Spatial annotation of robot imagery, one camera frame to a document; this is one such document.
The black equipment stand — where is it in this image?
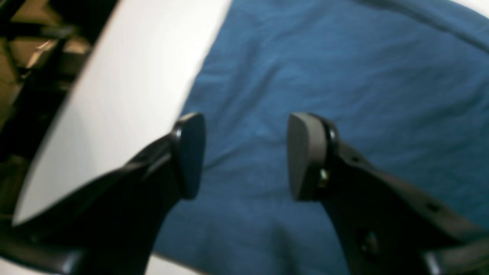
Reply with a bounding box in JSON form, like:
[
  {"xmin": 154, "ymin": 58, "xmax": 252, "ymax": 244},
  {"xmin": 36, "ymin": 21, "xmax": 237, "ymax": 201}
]
[{"xmin": 1, "ymin": 0, "xmax": 118, "ymax": 220}]

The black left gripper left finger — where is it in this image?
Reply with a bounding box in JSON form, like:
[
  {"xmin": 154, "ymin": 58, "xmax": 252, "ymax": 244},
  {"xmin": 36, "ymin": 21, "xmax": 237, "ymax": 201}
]
[{"xmin": 1, "ymin": 112, "xmax": 206, "ymax": 275}]

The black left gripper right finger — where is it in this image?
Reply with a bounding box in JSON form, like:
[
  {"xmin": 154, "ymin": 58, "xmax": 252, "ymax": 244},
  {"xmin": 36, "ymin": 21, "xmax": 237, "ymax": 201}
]
[{"xmin": 287, "ymin": 113, "xmax": 489, "ymax": 275}]

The dark blue t-shirt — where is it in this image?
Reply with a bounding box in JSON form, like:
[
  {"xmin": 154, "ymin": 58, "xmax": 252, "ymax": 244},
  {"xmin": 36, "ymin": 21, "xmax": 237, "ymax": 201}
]
[{"xmin": 154, "ymin": 0, "xmax": 489, "ymax": 275}]

